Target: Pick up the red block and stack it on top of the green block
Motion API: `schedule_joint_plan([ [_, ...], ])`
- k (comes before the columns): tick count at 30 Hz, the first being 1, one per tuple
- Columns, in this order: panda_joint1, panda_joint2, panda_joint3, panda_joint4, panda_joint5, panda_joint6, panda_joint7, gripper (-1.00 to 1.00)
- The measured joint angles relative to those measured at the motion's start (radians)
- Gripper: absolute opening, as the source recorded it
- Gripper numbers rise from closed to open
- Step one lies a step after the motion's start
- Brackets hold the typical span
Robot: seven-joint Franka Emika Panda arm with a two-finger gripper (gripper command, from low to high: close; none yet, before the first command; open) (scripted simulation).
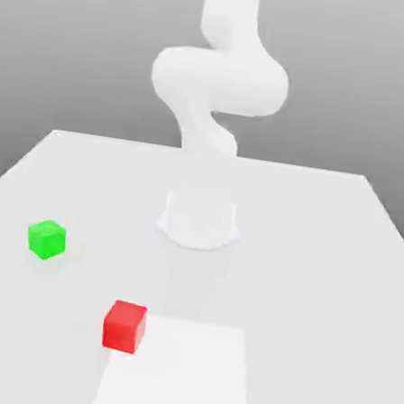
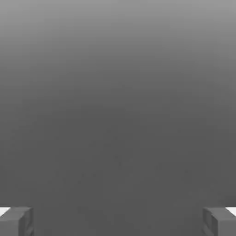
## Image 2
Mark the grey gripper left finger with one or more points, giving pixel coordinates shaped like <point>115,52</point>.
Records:
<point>14,221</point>

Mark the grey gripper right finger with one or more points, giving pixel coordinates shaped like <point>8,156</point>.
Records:
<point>221,222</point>

